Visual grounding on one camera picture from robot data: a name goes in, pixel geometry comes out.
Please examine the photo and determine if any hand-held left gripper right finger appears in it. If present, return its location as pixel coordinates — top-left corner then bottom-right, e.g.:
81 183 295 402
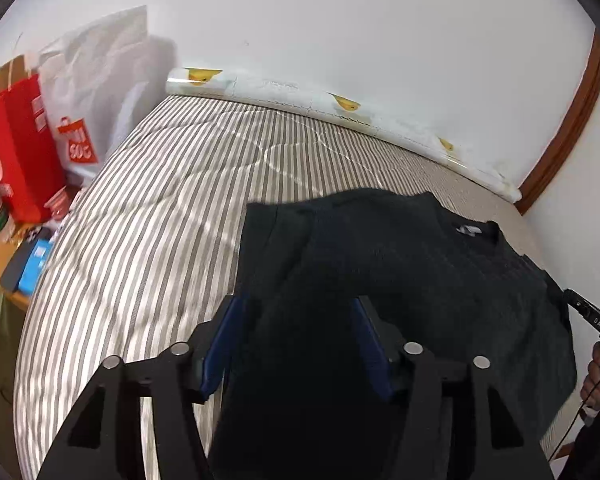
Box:
350 295 556 480

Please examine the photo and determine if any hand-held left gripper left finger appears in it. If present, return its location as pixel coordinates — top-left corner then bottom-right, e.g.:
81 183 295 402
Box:
36 294 253 480

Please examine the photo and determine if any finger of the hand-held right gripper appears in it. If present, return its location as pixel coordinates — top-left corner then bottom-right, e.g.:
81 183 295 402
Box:
524 255 573 330

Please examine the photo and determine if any black sweater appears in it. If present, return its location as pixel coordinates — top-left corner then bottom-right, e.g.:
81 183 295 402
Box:
207 187 578 480

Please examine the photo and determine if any person's right forearm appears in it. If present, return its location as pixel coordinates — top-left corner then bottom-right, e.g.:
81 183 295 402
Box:
555 405 600 480

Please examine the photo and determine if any grey striped bed blanket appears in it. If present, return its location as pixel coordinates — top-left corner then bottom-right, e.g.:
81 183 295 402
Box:
12 92 546 480

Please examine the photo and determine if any blue box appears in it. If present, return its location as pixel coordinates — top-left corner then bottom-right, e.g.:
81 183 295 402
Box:
17 237 56 295

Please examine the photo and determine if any dark phone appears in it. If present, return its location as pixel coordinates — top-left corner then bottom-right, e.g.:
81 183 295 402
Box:
0 227 53 293

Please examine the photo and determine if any white quilted pad yellow print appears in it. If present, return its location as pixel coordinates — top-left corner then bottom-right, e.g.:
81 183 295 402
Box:
166 65 523 203

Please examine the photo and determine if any white plastic bag orange print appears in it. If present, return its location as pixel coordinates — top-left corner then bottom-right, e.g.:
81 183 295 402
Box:
37 35 178 186

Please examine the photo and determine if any red paper bag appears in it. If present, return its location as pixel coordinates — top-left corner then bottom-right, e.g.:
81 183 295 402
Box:
0 72 66 226

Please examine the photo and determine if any brown cardboard box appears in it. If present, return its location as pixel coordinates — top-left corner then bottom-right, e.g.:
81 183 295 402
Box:
0 52 41 96

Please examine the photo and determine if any thin black cable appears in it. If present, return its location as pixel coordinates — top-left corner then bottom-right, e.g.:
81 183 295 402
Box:
545 370 600 463

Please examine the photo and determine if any brown wooden door frame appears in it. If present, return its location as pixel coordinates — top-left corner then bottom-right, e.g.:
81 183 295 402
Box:
515 27 600 216

